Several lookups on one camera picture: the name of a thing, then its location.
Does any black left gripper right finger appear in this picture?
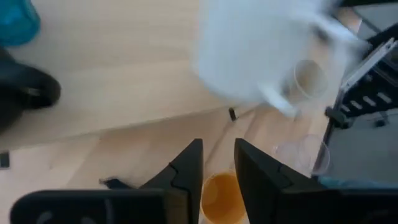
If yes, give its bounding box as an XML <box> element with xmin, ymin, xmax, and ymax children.
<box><xmin>234</xmin><ymin>138</ymin><xmax>343</xmax><ymax>224</ymax></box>

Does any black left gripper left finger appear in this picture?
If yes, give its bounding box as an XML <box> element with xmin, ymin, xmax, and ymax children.
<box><xmin>139</xmin><ymin>138</ymin><xmax>205</xmax><ymax>224</ymax></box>

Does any orange cup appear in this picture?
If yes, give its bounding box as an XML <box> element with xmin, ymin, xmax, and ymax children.
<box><xmin>200</xmin><ymin>169</ymin><xmax>251</xmax><ymax>224</ymax></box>

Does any clear glass mug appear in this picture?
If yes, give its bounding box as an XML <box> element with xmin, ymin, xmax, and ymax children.
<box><xmin>272</xmin><ymin>133</ymin><xmax>331</xmax><ymax>177</ymax></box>

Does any white mug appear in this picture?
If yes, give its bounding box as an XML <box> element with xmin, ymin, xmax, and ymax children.
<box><xmin>191</xmin><ymin>0</ymin><xmax>371</xmax><ymax>121</ymax></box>

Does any black mug orange inside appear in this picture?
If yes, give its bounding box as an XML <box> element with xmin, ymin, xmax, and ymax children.
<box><xmin>0</xmin><ymin>46</ymin><xmax>62</xmax><ymax>133</ymax></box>

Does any teal faceted plastic tumbler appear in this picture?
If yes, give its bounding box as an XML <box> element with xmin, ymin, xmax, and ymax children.
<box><xmin>0</xmin><ymin>0</ymin><xmax>42</xmax><ymax>47</ymax></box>

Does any light blue sheet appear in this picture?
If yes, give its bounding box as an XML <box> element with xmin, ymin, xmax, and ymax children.
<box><xmin>317</xmin><ymin>175</ymin><xmax>398</xmax><ymax>190</ymax></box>

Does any black bracket with white slots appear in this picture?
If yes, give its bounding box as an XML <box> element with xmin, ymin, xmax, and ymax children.
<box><xmin>325</xmin><ymin>63</ymin><xmax>398</xmax><ymax>130</ymax></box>

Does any black rig frame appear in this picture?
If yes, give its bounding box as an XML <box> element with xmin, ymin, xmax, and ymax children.
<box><xmin>310</xmin><ymin>0</ymin><xmax>398</xmax><ymax>178</ymax></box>

